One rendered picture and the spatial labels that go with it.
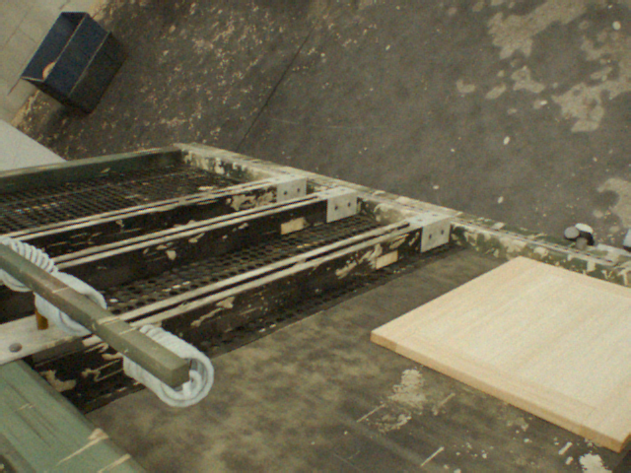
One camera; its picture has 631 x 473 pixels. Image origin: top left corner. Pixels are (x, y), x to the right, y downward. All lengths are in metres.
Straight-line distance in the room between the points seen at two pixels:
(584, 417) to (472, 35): 2.55
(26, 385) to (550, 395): 0.74
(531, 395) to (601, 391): 0.12
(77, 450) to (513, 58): 2.73
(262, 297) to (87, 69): 4.00
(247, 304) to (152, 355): 0.61
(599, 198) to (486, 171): 0.49
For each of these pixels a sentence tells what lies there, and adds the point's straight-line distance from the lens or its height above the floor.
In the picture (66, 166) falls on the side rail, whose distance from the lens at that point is 2.25.
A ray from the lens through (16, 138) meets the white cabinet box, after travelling 4.57.
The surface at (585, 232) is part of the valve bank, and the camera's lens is 1.76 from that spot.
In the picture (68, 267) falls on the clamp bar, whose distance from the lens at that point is 1.33.
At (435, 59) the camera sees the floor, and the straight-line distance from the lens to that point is 3.35.
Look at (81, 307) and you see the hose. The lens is 0.69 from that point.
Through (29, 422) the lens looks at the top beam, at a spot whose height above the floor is 1.84.
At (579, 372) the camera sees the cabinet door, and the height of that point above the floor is 1.22.
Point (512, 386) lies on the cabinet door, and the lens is 1.05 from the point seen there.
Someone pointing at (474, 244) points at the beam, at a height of 0.89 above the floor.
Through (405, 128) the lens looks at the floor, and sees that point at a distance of 3.16.
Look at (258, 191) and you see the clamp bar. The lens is 1.85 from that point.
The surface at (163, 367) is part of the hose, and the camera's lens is 0.58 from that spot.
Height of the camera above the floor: 2.31
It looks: 48 degrees down
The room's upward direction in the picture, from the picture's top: 51 degrees counter-clockwise
